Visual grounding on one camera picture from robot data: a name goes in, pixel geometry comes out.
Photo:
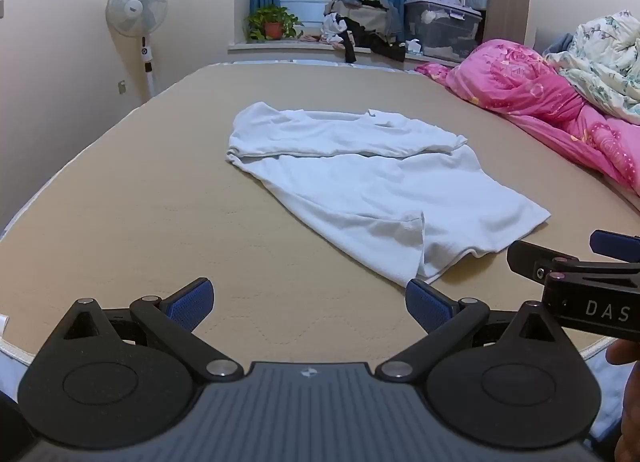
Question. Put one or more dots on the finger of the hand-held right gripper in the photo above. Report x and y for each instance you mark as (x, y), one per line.
(530, 259)
(617, 243)

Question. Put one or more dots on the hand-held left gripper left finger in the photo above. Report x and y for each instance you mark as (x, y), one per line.
(192, 302)

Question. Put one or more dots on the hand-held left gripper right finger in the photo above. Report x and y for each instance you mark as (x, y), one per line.
(427, 304)

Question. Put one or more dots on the white t-shirt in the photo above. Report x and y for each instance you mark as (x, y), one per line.
(380, 187)

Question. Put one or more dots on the pile of dark clothes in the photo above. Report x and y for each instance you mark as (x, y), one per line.
(360, 12)

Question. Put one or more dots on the person's right hand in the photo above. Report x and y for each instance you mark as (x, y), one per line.
(631, 357)

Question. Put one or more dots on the tan bed mattress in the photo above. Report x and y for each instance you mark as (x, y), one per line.
(150, 177)

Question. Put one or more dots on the pink floral quilt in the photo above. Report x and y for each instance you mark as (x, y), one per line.
(525, 82)

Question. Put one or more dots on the white green floral quilt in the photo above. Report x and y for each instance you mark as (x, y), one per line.
(605, 57)

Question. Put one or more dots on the grey blue pillow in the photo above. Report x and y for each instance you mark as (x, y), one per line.
(559, 44)

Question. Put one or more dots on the white window sill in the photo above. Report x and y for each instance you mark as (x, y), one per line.
(280, 46)

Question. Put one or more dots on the green potted plant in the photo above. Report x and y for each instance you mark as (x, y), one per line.
(272, 22)

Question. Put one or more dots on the white standing fan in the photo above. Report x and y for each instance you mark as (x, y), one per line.
(137, 5)

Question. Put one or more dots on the wall socket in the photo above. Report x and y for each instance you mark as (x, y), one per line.
(122, 87)

